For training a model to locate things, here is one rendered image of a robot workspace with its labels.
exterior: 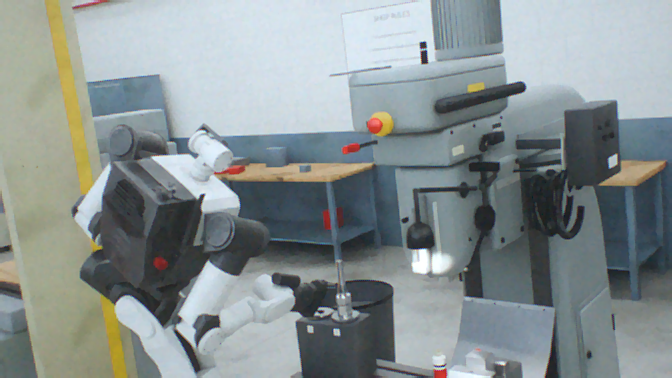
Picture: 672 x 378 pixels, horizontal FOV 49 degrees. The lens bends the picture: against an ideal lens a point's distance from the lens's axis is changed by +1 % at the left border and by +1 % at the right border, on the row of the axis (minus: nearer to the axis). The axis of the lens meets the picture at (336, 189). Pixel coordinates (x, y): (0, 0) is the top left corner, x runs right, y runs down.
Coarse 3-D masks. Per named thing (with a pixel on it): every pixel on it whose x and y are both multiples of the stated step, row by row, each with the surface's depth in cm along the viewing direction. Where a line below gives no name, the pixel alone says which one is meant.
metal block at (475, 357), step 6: (468, 354) 207; (474, 354) 206; (480, 354) 206; (486, 354) 206; (492, 354) 206; (468, 360) 206; (474, 360) 204; (480, 360) 203; (486, 360) 203; (492, 360) 206; (468, 366) 206; (474, 366) 205; (480, 366) 204; (486, 366) 203; (492, 366) 206
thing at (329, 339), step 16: (304, 320) 236; (320, 320) 234; (336, 320) 229; (352, 320) 229; (368, 320) 233; (304, 336) 236; (320, 336) 232; (336, 336) 229; (352, 336) 225; (368, 336) 233; (304, 352) 237; (320, 352) 234; (336, 352) 230; (352, 352) 227; (368, 352) 233; (304, 368) 239; (320, 368) 235; (336, 368) 231; (352, 368) 228; (368, 368) 233
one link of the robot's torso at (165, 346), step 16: (128, 304) 202; (176, 304) 215; (128, 320) 203; (144, 320) 200; (144, 336) 202; (160, 336) 200; (176, 336) 203; (160, 352) 203; (176, 352) 201; (192, 352) 212; (160, 368) 206; (176, 368) 204; (192, 368) 202; (208, 368) 211
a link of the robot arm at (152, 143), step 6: (138, 132) 199; (144, 132) 202; (150, 132) 205; (144, 138) 200; (150, 138) 203; (156, 138) 206; (144, 144) 200; (150, 144) 202; (156, 144) 205; (162, 144) 207; (144, 150) 200; (150, 150) 203; (156, 150) 205; (162, 150) 207
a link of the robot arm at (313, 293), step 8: (320, 280) 223; (304, 288) 214; (312, 288) 217; (320, 288) 220; (304, 296) 212; (312, 296) 217; (320, 296) 220; (304, 304) 213; (312, 304) 220; (304, 312) 219; (312, 312) 221
